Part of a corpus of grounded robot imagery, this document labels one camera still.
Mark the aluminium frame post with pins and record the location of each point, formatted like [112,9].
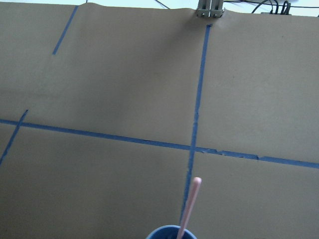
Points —
[210,8]

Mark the blue ribbed cup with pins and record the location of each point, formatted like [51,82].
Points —
[169,232]

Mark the pink chopstick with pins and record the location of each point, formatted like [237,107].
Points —
[191,199]

